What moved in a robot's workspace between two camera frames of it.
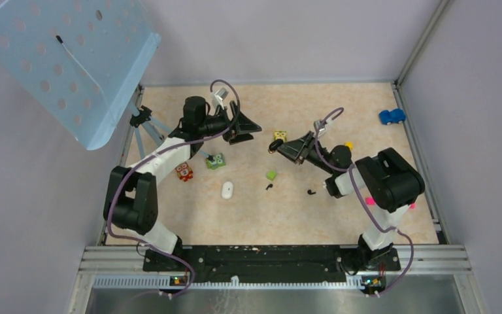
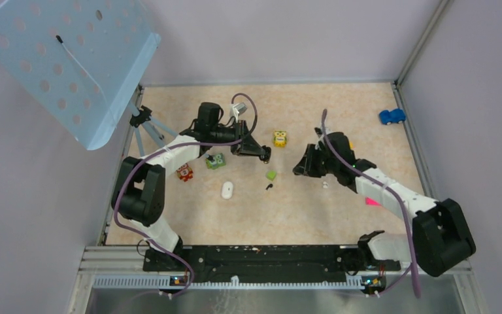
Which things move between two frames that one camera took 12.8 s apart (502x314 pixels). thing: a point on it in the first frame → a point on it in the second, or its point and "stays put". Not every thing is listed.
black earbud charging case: [273, 146] → [266, 157]
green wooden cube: [271, 174] stays put
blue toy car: [397, 115] stays put
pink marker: [370, 201] stays put
